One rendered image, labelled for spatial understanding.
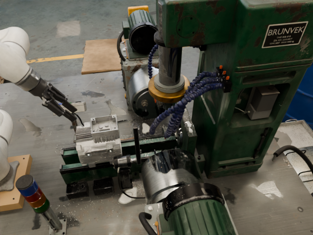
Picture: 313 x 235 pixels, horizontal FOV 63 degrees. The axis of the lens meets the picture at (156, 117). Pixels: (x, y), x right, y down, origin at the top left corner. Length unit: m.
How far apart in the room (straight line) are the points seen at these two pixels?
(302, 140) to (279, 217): 1.09
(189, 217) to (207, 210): 0.05
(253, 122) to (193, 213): 0.59
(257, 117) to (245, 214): 0.49
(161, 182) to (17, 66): 0.68
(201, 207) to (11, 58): 0.82
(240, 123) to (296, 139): 1.27
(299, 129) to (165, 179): 1.68
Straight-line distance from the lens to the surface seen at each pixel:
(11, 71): 1.09
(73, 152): 1.44
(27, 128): 1.84
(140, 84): 1.40
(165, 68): 1.00
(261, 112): 1.16
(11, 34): 1.21
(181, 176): 1.00
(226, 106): 1.02
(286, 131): 2.41
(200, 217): 0.72
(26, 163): 1.59
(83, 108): 1.44
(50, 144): 1.68
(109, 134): 1.19
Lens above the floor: 2.01
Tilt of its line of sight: 45 degrees down
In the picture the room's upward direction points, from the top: 1 degrees counter-clockwise
